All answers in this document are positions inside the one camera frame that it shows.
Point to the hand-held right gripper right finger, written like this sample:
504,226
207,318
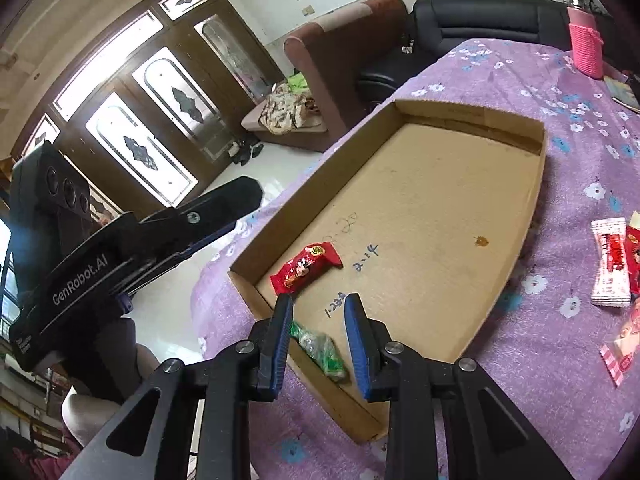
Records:
356,345

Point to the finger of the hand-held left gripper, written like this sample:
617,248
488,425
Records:
200,250
210,210

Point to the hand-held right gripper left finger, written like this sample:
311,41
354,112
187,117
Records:
282,342

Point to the shallow cardboard box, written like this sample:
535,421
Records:
425,200

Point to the dark red snack packet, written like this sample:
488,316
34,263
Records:
635,260

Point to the green snack packet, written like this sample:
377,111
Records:
322,355

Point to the dark shoe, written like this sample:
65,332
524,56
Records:
239,154
256,150

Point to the red cartoon snack packet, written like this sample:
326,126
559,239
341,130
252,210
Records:
305,267

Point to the wooden door with glass panels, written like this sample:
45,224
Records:
200,105

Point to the pile of clothes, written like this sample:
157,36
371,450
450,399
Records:
285,107

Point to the purple floral tablecloth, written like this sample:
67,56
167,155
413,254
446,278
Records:
550,385

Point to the brown armchair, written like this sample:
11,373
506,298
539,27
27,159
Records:
345,50

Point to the white and red snack packet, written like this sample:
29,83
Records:
611,265

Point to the pink checkered snack packet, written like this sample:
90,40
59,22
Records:
625,355

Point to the black leather sofa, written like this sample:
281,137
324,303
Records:
475,20

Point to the small book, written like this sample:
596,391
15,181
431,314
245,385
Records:
625,92

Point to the bottle with pink knit sleeve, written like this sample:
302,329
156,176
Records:
585,45

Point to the wall switch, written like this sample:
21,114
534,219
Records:
308,10

